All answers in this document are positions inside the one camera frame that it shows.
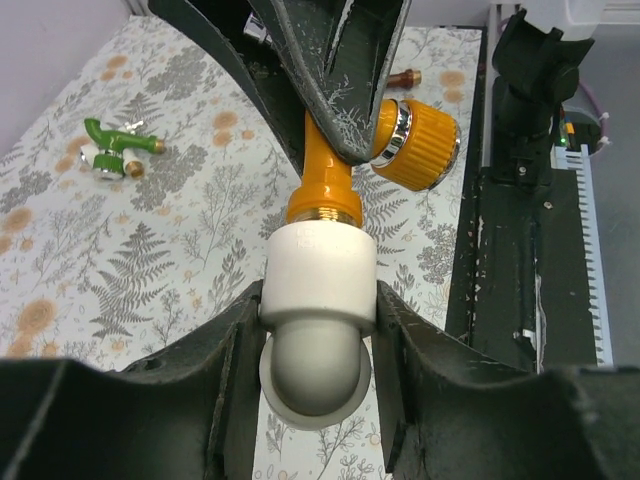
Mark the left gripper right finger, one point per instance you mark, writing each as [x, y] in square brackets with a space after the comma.
[447, 411]

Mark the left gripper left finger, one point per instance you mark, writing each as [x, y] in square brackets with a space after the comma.
[188, 411]

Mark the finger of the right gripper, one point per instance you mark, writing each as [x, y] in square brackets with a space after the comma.
[354, 50]
[264, 46]

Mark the orange water faucet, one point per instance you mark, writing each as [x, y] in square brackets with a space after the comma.
[414, 146]

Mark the white pipe elbow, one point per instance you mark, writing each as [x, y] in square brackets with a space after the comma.
[318, 303]

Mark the brown water faucet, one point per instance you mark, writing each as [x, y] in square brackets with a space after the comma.
[407, 79]

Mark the green water faucet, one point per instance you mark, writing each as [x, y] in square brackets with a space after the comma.
[119, 140]

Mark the white green faucet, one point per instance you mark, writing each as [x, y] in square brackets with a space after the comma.
[108, 165]

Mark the floral table mat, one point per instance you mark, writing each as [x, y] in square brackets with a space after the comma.
[106, 272]

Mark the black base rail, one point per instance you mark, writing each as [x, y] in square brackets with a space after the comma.
[519, 292]

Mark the white cable duct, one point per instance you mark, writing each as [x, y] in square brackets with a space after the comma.
[579, 162]

